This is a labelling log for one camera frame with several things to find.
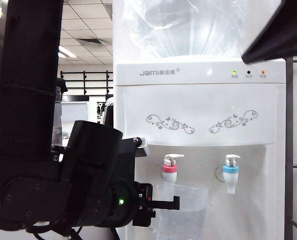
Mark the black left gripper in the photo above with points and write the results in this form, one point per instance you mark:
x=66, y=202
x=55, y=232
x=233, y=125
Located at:
x=142, y=215

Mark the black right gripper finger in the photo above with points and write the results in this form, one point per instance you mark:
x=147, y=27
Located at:
x=283, y=35

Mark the clear plastic mug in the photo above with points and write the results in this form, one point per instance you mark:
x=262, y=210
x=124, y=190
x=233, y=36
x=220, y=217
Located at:
x=188, y=220

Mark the red hot water tap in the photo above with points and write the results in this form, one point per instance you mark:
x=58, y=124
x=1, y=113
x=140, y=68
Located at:
x=169, y=170

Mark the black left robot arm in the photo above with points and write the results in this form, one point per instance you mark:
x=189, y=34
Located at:
x=28, y=75

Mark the blue cold water tap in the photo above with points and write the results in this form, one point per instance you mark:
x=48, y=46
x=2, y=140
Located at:
x=231, y=172

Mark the white water dispenser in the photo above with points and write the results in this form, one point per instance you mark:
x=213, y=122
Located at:
x=208, y=100

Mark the plastic-wrapped water jug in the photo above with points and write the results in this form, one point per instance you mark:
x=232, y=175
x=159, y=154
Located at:
x=183, y=30

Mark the white desk partition box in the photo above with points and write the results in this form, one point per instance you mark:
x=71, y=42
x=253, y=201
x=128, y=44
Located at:
x=74, y=112

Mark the office chair with jacket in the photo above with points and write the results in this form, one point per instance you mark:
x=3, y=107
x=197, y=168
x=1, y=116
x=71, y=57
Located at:
x=109, y=112

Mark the black metal rack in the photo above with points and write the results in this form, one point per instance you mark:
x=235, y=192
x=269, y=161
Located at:
x=289, y=150

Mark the black flat screen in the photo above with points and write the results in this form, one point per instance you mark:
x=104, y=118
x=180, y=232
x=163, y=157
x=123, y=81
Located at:
x=76, y=98

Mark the dark grey sports bottle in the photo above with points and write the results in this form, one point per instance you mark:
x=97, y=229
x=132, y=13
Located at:
x=58, y=115

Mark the black chair headrest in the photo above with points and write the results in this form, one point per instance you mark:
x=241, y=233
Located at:
x=63, y=85

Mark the ceiling air vent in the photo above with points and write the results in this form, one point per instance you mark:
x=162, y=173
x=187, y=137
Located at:
x=91, y=41

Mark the double tube ceiling light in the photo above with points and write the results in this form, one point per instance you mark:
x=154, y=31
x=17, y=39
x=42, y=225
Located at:
x=66, y=53

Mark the black wall shelving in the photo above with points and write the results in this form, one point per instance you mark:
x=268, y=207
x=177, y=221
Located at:
x=84, y=80

